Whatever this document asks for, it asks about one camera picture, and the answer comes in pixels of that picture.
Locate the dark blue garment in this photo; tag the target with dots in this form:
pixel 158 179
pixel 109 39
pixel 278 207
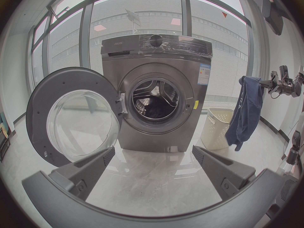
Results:
pixel 248 108

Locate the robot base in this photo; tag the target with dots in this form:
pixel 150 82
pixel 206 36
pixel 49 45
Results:
pixel 286 191

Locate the window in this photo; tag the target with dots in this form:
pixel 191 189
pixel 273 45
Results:
pixel 111 25

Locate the washing machine door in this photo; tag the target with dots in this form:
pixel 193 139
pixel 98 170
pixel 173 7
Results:
pixel 38 117

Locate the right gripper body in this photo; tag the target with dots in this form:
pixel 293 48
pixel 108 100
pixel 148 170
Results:
pixel 274 82

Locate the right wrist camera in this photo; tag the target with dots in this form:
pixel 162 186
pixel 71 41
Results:
pixel 283 71

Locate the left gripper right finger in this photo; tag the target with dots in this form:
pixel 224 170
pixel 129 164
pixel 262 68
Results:
pixel 225 172

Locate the grey washing machine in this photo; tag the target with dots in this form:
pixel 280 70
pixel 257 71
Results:
pixel 163 132

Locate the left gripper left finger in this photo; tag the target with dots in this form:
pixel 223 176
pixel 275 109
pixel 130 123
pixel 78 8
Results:
pixel 80 174

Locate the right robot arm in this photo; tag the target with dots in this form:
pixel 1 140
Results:
pixel 291 85

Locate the cream laundry basket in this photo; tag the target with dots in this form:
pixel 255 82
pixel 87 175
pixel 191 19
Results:
pixel 215 132

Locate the heap of dark clothes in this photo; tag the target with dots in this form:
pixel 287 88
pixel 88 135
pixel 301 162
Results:
pixel 159 108

